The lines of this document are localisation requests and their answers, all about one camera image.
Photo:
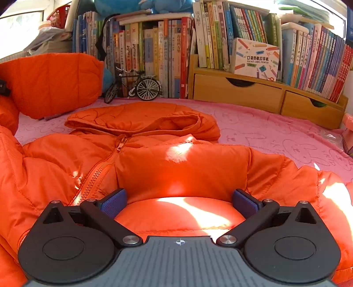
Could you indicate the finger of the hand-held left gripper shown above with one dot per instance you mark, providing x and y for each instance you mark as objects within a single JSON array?
[{"x": 3, "y": 87}]

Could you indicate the stack of loose papers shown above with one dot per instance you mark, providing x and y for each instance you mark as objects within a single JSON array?
[{"x": 47, "y": 41}]

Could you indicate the white pencil-print box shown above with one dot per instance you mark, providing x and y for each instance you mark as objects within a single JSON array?
[{"x": 256, "y": 60}]

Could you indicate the stack of thin booklets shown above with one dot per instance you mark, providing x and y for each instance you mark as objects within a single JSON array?
[{"x": 303, "y": 13}]

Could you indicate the pink toy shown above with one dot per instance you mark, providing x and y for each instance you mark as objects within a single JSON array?
[{"x": 348, "y": 121}]

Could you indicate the clear plastic bag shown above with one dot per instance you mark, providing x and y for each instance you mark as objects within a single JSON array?
[{"x": 332, "y": 138}]

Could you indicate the wooden organizer drawer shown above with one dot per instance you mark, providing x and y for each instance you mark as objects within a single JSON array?
[
  {"x": 300, "y": 107},
  {"x": 215, "y": 93}
]

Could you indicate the wooden desk organizer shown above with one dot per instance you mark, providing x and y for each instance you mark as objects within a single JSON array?
[{"x": 237, "y": 91}]

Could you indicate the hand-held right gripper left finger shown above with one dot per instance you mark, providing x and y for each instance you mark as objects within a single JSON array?
[{"x": 114, "y": 202}]

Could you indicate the red plastic basket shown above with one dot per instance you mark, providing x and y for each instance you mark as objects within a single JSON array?
[{"x": 59, "y": 16}]

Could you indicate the white curved bar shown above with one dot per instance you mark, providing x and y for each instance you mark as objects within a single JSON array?
[{"x": 71, "y": 16}]

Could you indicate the black model bicycle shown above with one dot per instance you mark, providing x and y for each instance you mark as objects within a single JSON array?
[{"x": 149, "y": 88}]

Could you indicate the pink printed blanket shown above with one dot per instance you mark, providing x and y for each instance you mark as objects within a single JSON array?
[{"x": 275, "y": 138}]

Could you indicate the row of green-spined books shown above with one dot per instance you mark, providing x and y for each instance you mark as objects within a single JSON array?
[{"x": 212, "y": 36}]

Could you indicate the orange puffer jacket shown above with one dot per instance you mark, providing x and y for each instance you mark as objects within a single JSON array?
[{"x": 179, "y": 165}]

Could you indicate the blue plush toy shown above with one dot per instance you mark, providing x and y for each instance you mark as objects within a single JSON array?
[{"x": 124, "y": 5}]

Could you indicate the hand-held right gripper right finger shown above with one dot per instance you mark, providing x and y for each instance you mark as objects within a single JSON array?
[{"x": 244, "y": 202}]

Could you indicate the row of slim series books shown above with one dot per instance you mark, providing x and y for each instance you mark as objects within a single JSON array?
[{"x": 317, "y": 63}]

